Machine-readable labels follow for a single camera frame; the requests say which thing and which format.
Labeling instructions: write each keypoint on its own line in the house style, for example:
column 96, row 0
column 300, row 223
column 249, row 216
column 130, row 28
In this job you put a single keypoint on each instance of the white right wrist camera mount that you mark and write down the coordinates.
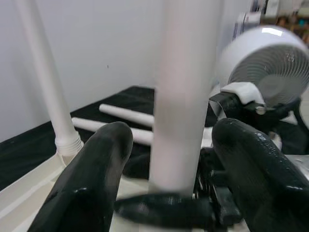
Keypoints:
column 243, row 90

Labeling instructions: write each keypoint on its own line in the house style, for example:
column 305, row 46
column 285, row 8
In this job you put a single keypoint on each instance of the white round fan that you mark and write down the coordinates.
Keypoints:
column 277, row 72

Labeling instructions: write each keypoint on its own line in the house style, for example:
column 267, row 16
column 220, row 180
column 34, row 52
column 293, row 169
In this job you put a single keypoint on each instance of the black table cloth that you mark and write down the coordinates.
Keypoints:
column 36, row 145

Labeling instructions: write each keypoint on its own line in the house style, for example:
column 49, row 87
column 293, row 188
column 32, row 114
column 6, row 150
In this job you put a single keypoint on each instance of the white plastic children table top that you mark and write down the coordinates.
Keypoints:
column 24, row 193

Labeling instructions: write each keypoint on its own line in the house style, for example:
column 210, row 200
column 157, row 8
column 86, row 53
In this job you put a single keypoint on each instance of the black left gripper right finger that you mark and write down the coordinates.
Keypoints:
column 260, row 181

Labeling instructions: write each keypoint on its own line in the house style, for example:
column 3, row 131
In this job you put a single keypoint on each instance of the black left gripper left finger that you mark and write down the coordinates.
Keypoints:
column 84, row 181

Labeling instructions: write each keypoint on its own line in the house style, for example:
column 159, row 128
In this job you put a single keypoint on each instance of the white boxy appliance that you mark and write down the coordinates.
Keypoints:
column 246, row 21

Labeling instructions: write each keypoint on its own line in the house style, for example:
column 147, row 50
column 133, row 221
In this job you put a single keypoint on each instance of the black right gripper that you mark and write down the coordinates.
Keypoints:
column 210, row 169

